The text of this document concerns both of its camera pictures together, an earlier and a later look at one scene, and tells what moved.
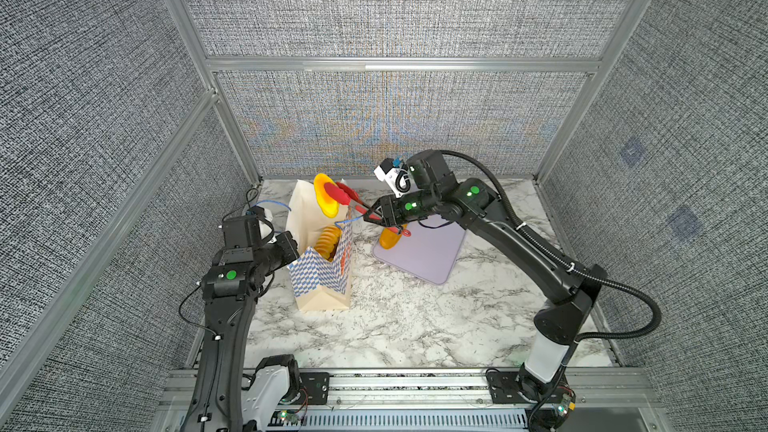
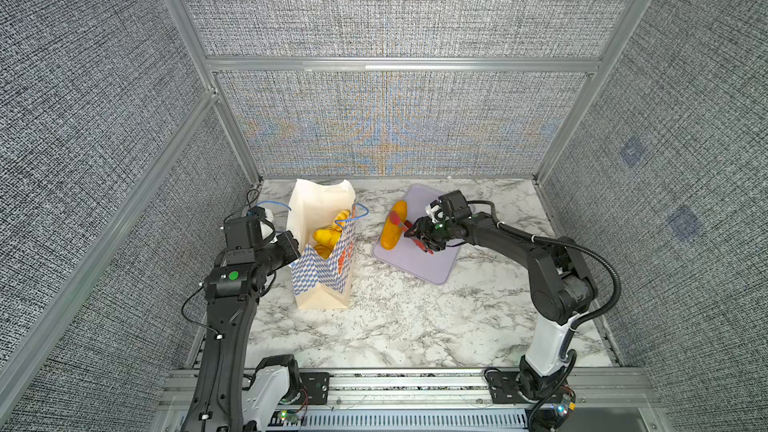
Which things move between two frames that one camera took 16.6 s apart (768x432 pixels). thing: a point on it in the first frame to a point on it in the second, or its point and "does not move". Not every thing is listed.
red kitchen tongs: (344, 194) to (405, 225)
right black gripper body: (412, 206) to (434, 235)
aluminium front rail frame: (453, 400) does not move
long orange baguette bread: (388, 238) does not move
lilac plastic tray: (429, 253) does not move
